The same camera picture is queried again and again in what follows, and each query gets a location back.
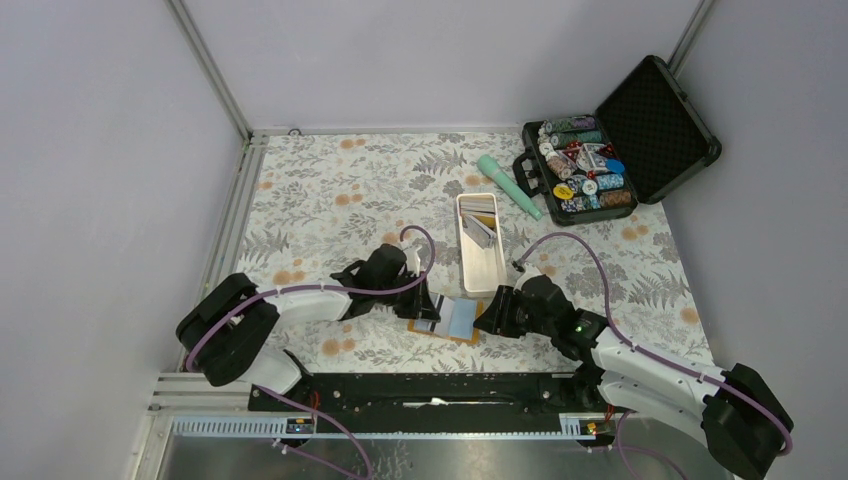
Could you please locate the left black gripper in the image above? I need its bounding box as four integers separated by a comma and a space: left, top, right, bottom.
375, 271, 440, 323

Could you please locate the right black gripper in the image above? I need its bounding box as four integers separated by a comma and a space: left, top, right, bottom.
472, 286, 556, 340

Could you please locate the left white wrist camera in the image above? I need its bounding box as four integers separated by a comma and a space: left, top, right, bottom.
403, 246, 423, 276

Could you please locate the grey card in tray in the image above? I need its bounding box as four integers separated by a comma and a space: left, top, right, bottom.
461, 215, 497, 249

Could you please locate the cards stack in tray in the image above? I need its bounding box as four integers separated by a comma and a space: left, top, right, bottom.
459, 197, 496, 217

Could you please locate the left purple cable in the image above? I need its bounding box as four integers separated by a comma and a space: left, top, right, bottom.
185, 225, 437, 480

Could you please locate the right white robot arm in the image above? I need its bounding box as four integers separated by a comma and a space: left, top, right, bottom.
474, 275, 794, 479

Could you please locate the black poker chip case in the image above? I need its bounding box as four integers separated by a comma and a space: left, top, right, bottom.
513, 55, 722, 226

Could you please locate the silver card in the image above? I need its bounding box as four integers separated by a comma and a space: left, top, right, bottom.
434, 295, 455, 329
413, 319, 441, 333

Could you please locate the white plastic tray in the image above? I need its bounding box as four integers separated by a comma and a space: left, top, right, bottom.
455, 193, 507, 298

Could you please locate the orange leather card holder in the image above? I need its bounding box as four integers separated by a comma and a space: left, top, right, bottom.
407, 293, 485, 345

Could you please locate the purple cable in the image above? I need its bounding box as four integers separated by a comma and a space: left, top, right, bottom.
185, 225, 437, 480
513, 232, 795, 480

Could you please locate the floral table mat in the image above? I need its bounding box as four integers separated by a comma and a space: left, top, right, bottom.
237, 133, 712, 363

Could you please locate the mint green handle tool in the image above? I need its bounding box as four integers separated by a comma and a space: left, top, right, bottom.
476, 155, 542, 220

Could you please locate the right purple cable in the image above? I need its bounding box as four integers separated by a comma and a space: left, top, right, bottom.
513, 232, 795, 480

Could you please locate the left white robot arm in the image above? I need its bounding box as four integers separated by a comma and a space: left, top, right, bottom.
176, 244, 441, 411

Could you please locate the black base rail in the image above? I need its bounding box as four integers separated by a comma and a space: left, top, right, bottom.
248, 373, 620, 436

